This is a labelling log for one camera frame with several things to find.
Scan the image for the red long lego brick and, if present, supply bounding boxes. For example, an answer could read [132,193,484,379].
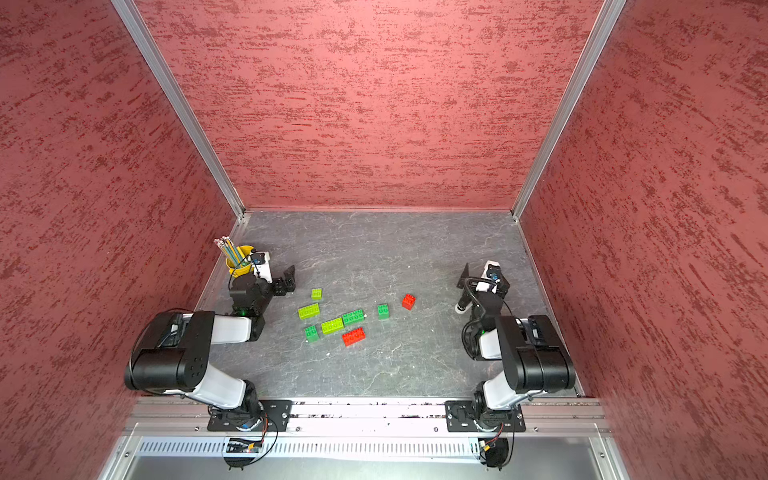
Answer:
[342,327,366,347]

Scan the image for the green square lego brick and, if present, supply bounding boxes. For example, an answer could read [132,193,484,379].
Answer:
[304,325,320,343]
[377,304,390,320]

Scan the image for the aluminium rail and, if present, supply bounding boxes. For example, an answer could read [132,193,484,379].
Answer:
[128,397,610,438]

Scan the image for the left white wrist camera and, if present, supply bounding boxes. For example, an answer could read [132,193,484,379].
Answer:
[249,250,273,284]

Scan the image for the lime long lego brick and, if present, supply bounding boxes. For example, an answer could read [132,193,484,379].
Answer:
[297,303,320,320]

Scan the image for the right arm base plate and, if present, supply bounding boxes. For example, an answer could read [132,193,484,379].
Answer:
[444,400,526,433]

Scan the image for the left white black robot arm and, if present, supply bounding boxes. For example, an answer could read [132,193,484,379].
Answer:
[124,266,296,431]

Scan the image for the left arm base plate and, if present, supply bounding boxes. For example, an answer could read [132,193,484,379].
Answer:
[207,399,293,434]

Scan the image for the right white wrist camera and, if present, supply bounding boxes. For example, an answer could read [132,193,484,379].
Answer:
[476,260,502,293]

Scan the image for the dark green long lego brick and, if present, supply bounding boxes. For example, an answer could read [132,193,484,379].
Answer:
[342,309,366,326]

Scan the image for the white perforated cable duct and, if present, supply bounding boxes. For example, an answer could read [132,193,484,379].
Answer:
[135,437,480,462]

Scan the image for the yellow pencil cup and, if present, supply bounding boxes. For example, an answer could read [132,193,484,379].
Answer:
[225,245,253,278]

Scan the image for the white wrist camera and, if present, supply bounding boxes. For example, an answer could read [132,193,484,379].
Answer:
[249,250,273,284]
[476,260,502,293]

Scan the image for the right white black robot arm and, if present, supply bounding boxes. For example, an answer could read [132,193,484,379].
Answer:
[455,261,576,431]

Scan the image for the red square lego brick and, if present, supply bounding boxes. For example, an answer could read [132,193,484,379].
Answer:
[402,294,416,310]

